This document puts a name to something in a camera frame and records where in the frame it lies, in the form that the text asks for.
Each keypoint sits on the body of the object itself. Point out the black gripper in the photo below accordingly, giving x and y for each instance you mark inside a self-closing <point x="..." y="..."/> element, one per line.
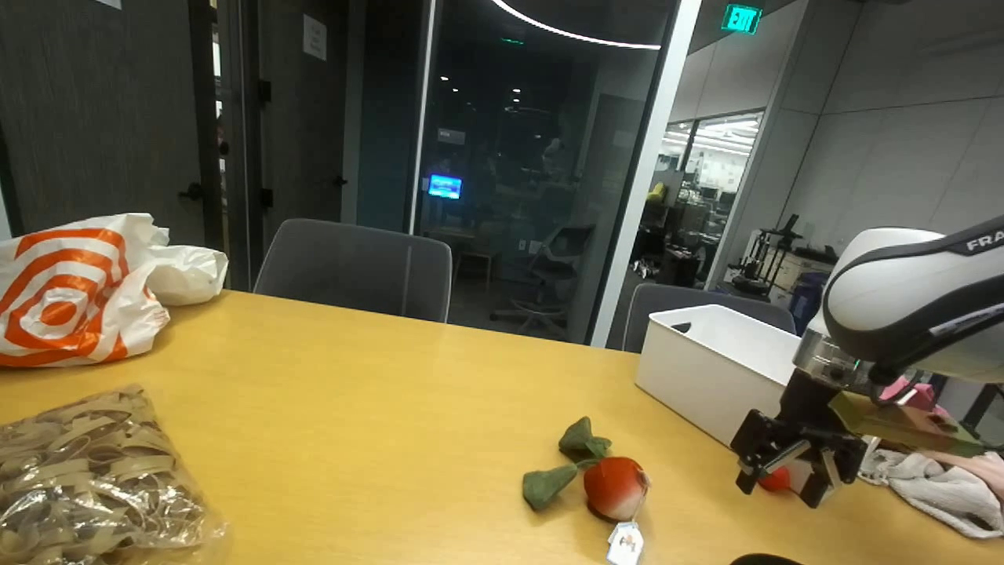
<point x="801" y="429"/>

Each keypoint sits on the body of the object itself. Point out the red strawberry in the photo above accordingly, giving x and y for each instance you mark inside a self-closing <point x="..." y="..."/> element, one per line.
<point x="775" y="483"/>

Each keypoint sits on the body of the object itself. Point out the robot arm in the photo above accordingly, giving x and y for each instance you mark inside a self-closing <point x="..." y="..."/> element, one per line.
<point x="894" y="302"/>

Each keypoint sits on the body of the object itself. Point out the black bowl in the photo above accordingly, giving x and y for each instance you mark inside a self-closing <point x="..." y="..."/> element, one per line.
<point x="765" y="561"/>

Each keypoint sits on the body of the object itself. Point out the white plastic bin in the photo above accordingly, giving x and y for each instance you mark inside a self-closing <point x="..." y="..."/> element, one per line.
<point x="712" y="364"/>

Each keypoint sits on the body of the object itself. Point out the dark pink cloth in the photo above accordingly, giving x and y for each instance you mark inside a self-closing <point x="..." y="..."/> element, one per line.
<point x="914" y="395"/>

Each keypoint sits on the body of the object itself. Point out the grey cloth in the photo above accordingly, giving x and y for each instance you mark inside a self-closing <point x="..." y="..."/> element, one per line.
<point x="942" y="490"/>

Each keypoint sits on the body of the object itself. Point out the plush radish toy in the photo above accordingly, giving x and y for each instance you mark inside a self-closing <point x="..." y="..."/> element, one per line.
<point x="614" y="484"/>

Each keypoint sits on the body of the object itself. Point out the light pink cloth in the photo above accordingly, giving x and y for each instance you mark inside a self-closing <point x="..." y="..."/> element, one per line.
<point x="990" y="467"/>

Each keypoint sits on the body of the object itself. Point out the blue lit screen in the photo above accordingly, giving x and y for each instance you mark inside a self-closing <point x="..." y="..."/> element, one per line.
<point x="445" y="185"/>

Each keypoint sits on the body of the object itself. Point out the green exit sign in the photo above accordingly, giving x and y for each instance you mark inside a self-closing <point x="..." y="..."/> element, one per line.
<point x="743" y="20"/>

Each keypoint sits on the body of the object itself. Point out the grey chair left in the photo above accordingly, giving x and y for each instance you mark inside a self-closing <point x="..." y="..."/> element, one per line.
<point x="360" y="267"/>

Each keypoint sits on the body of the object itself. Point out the clear bag of snacks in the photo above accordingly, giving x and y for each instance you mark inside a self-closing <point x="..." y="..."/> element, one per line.
<point x="98" y="483"/>

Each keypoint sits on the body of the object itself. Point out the orange white plastic bag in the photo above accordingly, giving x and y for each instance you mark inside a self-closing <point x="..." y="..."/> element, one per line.
<point x="98" y="290"/>

